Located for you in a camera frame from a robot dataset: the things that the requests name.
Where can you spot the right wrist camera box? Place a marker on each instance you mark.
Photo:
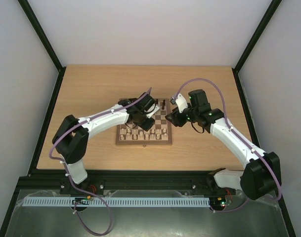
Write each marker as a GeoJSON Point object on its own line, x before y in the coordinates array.
{"type": "Point", "coordinates": [180, 101]}

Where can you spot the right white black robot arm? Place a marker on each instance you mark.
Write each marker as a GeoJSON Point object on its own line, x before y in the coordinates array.
{"type": "Point", "coordinates": [236, 143]}

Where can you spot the light blue cable duct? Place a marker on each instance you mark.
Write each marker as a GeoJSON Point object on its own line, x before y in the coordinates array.
{"type": "Point", "coordinates": [117, 202]}

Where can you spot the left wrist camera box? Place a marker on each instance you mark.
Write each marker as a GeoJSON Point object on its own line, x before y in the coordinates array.
{"type": "Point", "coordinates": [149, 113]}

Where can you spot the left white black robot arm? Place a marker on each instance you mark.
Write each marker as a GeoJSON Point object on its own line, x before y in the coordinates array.
{"type": "Point", "coordinates": [71, 138]}

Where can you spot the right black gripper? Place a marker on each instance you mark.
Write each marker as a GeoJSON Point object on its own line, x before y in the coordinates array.
{"type": "Point", "coordinates": [176, 118]}

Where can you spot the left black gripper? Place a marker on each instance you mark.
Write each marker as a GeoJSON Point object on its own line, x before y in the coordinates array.
{"type": "Point", "coordinates": [147, 126]}

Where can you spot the row of dark pieces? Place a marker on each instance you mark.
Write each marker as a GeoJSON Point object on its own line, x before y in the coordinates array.
{"type": "Point", "coordinates": [161, 103]}

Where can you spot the row of white pieces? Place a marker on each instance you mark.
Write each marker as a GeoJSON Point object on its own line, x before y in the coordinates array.
{"type": "Point", "coordinates": [137, 134]}

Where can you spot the wooden chess board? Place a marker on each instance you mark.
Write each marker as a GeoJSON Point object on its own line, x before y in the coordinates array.
{"type": "Point", "coordinates": [160, 123]}

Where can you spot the black aluminium frame rail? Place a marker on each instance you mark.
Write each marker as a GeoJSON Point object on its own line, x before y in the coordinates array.
{"type": "Point", "coordinates": [100, 182]}

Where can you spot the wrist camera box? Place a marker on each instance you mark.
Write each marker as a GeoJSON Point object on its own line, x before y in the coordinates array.
{"type": "Point", "coordinates": [149, 113]}
{"type": "Point", "coordinates": [180, 101]}

